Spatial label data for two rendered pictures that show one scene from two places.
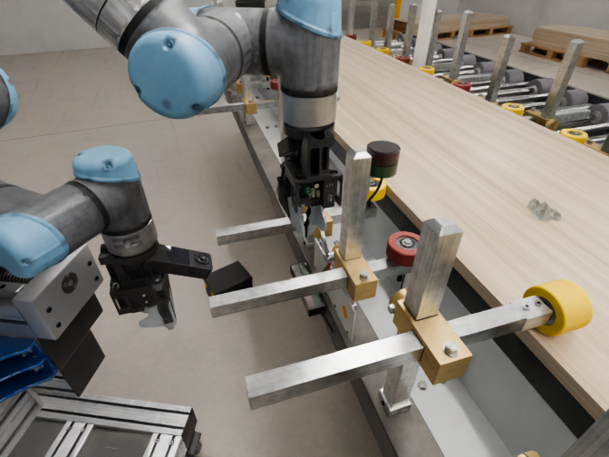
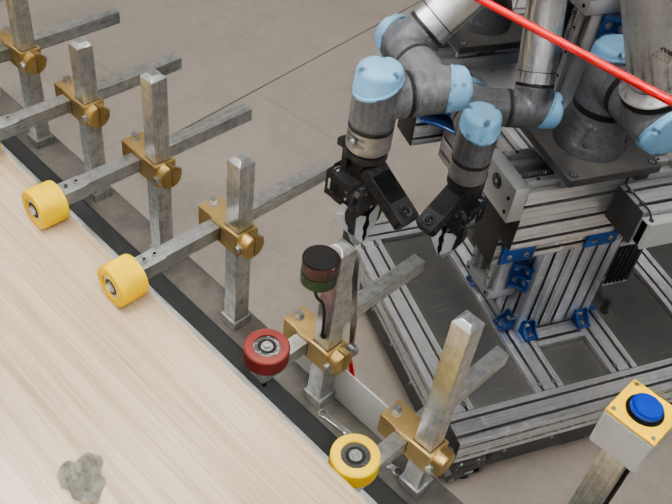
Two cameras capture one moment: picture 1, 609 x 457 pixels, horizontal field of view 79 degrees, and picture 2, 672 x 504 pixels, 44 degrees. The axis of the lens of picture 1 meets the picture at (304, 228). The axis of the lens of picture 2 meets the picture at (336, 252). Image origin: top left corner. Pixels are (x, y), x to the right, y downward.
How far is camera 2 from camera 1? 1.66 m
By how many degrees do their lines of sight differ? 93
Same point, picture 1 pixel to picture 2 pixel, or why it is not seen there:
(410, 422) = (217, 311)
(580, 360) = not seen: hidden behind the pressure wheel
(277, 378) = (312, 170)
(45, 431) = (574, 376)
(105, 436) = (516, 394)
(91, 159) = (481, 106)
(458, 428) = not seen: hidden behind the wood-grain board
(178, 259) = (438, 201)
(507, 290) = (154, 320)
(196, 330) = not seen: outside the picture
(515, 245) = (137, 389)
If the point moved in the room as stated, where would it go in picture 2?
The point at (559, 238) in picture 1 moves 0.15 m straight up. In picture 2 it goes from (75, 421) to (63, 362)
